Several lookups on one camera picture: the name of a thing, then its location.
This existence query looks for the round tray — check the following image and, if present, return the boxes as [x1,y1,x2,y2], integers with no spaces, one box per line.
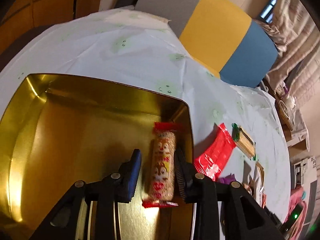
[277,100,293,131]

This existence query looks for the floral curtains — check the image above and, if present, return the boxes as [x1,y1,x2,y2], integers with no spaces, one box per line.
[257,0,319,108]

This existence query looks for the white teapot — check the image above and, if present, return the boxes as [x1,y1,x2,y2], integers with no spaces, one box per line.
[282,93,296,111]

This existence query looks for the grey yellow blue chair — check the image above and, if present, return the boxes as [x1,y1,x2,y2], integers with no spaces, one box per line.
[115,0,278,87]

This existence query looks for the purple snack packet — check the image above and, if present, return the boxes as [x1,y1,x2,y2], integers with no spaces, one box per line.
[217,174,236,185]

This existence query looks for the white storage shelf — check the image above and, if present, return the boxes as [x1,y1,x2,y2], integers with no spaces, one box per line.
[290,157,317,189]

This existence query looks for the golden tin box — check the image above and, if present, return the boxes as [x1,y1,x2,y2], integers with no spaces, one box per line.
[1,74,193,239]

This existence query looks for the pale blue smiley tablecloth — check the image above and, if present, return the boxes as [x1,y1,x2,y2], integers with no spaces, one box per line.
[1,9,290,221]

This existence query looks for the green cracker packet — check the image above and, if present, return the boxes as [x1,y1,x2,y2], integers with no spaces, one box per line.
[232,123,257,160]

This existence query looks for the white blue tube sachet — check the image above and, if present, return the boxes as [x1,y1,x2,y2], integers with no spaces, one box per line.
[249,162,266,208]

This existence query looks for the chipmunk grain bar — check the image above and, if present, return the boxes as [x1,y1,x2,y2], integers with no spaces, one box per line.
[142,122,183,209]

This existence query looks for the tissue box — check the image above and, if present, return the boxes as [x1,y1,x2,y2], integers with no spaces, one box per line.
[274,83,288,98]

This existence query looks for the large red snack packet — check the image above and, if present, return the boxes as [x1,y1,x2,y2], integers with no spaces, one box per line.
[194,123,236,181]

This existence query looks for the wooden side table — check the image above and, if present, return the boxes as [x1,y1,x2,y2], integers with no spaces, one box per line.
[260,78,310,159]

